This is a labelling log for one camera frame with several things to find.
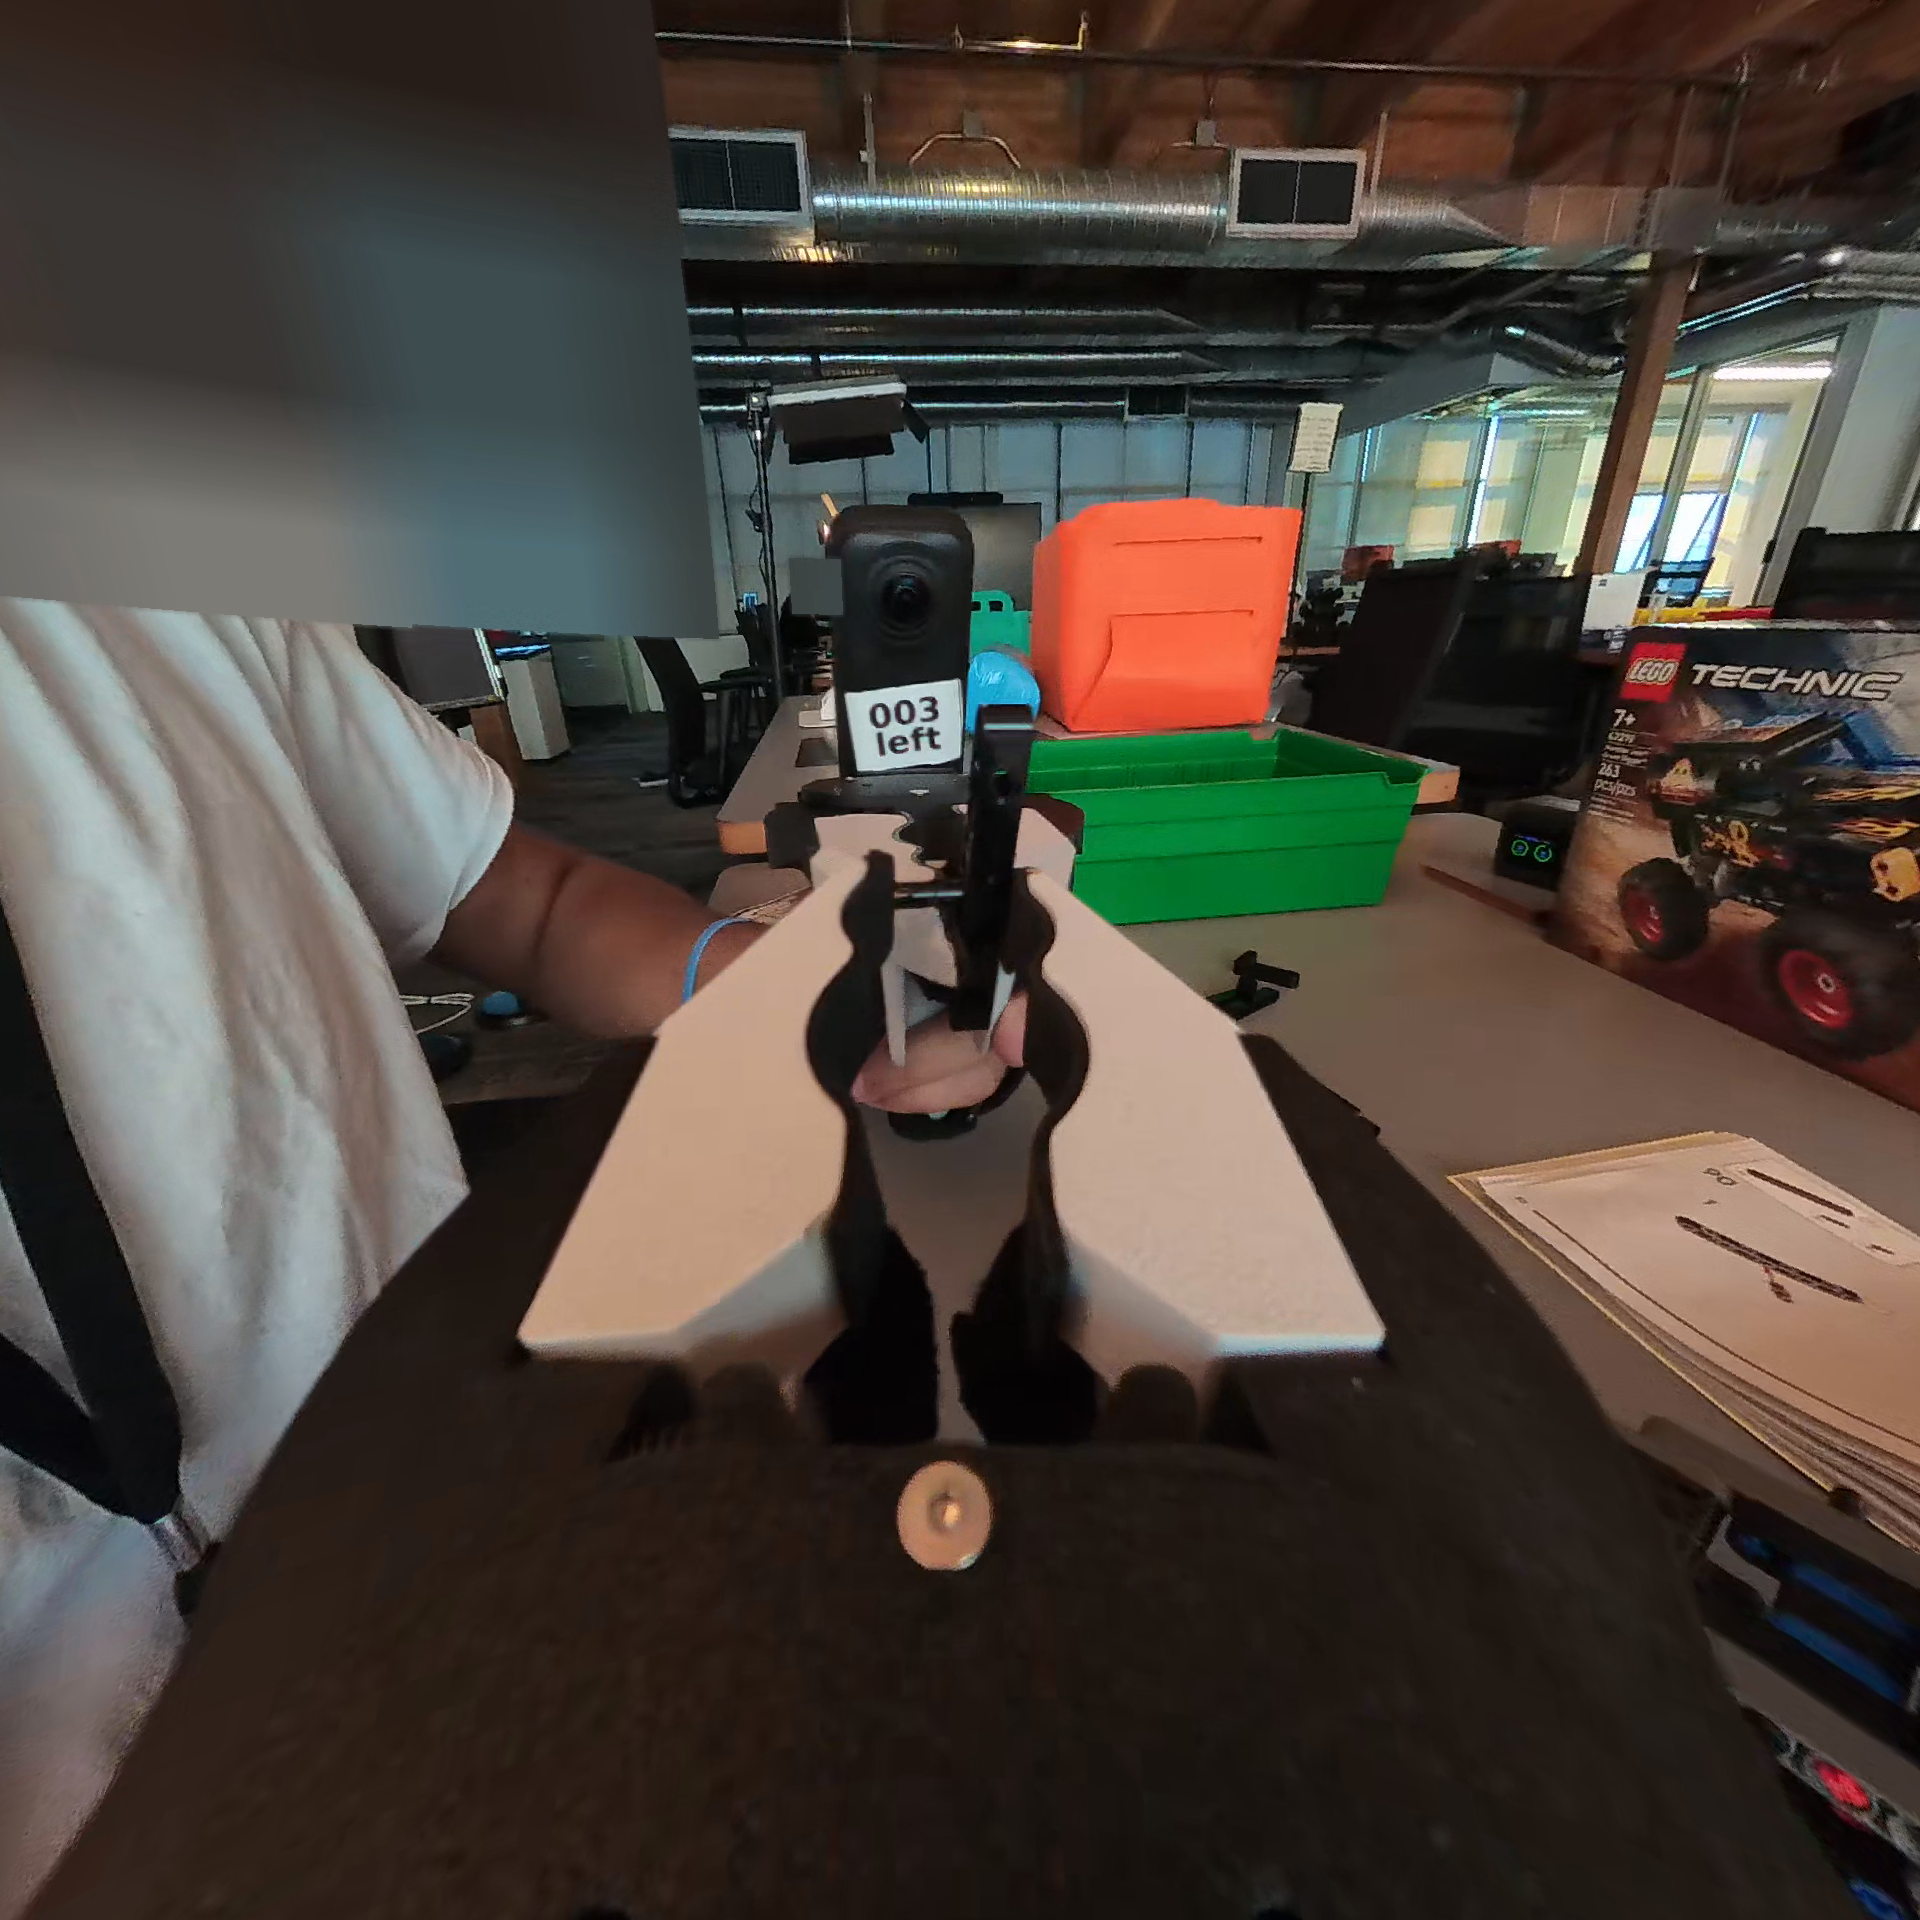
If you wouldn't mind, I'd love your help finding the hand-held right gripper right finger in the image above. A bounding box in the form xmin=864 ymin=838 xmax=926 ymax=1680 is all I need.
xmin=1004 ymin=870 xmax=1388 ymax=1406

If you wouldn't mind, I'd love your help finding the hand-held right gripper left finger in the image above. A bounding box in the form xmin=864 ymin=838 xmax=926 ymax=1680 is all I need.
xmin=514 ymin=852 xmax=905 ymax=1406

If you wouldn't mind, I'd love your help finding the long black lego beam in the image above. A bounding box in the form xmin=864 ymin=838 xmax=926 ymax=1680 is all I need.
xmin=960 ymin=713 xmax=1037 ymax=970

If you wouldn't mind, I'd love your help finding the person's left forearm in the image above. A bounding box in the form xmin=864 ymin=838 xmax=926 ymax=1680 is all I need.
xmin=435 ymin=816 xmax=790 ymax=1045

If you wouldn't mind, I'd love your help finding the lego instruction booklet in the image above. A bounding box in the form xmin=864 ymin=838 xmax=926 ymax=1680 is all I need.
xmin=1448 ymin=1126 xmax=1920 ymax=1554

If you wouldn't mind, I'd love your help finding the lego set box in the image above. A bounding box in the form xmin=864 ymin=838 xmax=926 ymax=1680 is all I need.
xmin=1546 ymin=617 xmax=1920 ymax=1115

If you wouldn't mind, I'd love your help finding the partly built lego truck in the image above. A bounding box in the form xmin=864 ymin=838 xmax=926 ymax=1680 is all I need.
xmin=1694 ymin=1485 xmax=1920 ymax=1920

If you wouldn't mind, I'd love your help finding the person's left hand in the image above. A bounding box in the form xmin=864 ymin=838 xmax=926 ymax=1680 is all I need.
xmin=853 ymin=997 xmax=1043 ymax=1120

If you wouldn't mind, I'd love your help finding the green plastic bin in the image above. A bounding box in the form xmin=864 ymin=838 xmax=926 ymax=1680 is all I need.
xmin=1024 ymin=724 xmax=1429 ymax=926

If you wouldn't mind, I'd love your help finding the studio light panel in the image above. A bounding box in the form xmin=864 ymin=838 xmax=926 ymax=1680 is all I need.
xmin=751 ymin=375 xmax=930 ymax=468

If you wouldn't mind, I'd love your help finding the blue wristband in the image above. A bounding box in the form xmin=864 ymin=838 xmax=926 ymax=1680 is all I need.
xmin=678 ymin=913 xmax=766 ymax=1007

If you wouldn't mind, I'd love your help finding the orange storage box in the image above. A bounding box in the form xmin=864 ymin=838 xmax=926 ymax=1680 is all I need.
xmin=1032 ymin=500 xmax=1304 ymax=734

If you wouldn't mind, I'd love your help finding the white ceiling air vent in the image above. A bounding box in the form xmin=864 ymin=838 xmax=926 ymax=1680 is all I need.
xmin=1227 ymin=147 xmax=1371 ymax=240
xmin=665 ymin=129 xmax=813 ymax=225

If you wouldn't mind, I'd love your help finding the small black timer device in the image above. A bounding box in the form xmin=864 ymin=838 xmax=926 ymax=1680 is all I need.
xmin=1492 ymin=792 xmax=1579 ymax=889

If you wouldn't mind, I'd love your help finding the wooden pillar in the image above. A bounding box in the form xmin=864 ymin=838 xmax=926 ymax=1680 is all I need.
xmin=1573 ymin=256 xmax=1698 ymax=578

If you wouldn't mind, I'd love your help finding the silver ventilation duct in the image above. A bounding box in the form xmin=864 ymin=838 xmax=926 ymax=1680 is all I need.
xmin=811 ymin=166 xmax=1502 ymax=257

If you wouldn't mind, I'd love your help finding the black strap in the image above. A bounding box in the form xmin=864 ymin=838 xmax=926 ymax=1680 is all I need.
xmin=0 ymin=900 xmax=212 ymax=1614

